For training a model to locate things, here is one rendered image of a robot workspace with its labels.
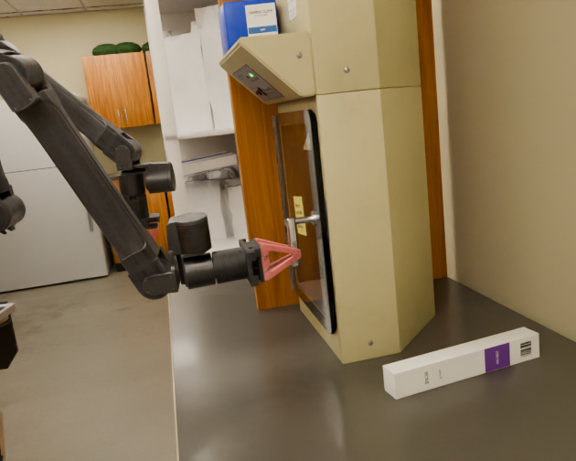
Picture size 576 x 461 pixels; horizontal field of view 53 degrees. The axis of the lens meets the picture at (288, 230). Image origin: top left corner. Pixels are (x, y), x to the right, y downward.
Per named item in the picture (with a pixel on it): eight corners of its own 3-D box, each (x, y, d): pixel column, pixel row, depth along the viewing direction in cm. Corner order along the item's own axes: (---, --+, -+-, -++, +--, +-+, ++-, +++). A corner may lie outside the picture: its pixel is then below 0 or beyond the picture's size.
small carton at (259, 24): (277, 43, 102) (273, 7, 101) (278, 39, 97) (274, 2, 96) (250, 46, 102) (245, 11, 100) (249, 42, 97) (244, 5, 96)
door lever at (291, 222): (320, 264, 102) (316, 261, 105) (315, 212, 100) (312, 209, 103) (292, 269, 101) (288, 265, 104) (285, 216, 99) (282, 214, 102)
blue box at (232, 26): (271, 54, 119) (266, 8, 117) (281, 48, 109) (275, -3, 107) (223, 58, 117) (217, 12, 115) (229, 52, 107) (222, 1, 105)
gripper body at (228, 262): (248, 237, 105) (208, 244, 104) (257, 248, 95) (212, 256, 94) (253, 271, 106) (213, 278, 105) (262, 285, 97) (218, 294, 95)
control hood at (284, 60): (277, 103, 124) (272, 56, 122) (316, 95, 93) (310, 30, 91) (224, 109, 122) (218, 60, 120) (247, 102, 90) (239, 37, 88)
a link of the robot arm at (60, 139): (5, 71, 91) (-22, 74, 81) (36, 53, 91) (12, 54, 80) (154, 285, 105) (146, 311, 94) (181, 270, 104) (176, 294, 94)
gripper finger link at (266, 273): (292, 230, 105) (241, 239, 104) (301, 237, 99) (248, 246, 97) (296, 265, 107) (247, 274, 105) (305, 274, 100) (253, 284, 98)
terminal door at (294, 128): (297, 290, 131) (277, 112, 123) (336, 337, 102) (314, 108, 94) (293, 291, 131) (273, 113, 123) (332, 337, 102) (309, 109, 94)
